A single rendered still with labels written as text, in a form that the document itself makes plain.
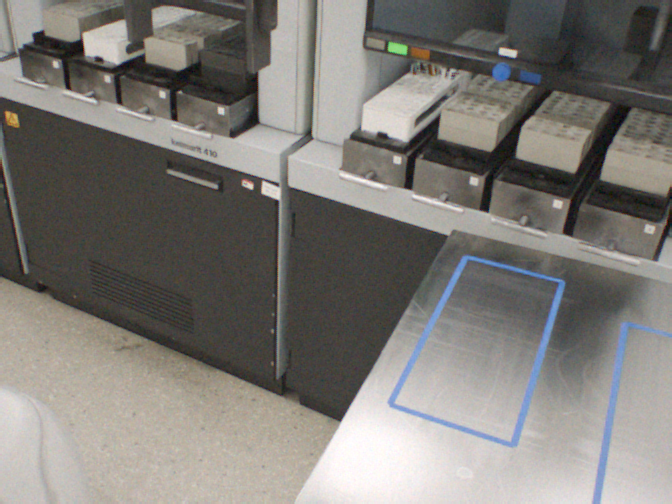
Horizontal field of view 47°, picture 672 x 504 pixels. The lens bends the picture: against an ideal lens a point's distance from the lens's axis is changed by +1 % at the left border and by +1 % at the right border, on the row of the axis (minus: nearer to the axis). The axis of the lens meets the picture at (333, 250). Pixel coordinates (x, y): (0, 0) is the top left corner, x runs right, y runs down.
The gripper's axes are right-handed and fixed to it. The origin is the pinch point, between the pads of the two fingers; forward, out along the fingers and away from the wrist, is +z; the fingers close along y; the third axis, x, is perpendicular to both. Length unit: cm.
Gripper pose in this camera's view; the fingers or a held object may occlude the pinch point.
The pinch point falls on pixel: (197, 41)
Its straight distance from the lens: 76.1
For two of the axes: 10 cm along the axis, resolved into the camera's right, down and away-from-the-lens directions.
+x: 4.8, -4.6, 7.5
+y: 8.8, 3.0, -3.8
